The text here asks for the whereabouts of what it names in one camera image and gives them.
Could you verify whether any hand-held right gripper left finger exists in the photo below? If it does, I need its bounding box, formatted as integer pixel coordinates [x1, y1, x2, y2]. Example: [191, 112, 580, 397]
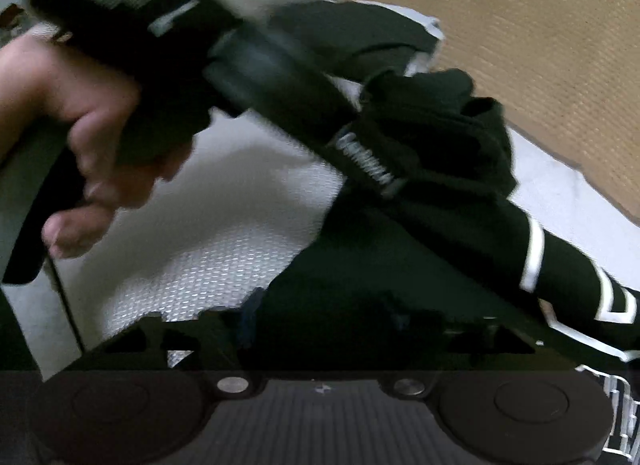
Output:
[97, 288, 264, 399]

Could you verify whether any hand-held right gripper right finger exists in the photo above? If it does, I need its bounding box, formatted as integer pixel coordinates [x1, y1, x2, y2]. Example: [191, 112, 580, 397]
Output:
[385, 310, 571, 399]

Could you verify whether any black white-print t-shirt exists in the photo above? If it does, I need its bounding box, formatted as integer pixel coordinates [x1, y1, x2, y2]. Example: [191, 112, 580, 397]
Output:
[250, 67, 640, 465]

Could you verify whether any person's left hand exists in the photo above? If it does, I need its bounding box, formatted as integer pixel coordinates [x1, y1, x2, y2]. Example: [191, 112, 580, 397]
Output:
[0, 36, 194, 261]

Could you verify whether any dark grey folded garment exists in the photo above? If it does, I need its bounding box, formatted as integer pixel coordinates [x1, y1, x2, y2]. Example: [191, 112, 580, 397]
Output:
[270, 0, 443, 82]

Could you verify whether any woven rattan mattress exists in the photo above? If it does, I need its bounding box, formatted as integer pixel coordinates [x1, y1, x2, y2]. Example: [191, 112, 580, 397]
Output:
[345, 0, 640, 226]

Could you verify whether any black cable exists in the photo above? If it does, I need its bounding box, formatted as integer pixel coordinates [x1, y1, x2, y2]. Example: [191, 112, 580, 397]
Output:
[45, 252, 86, 353]

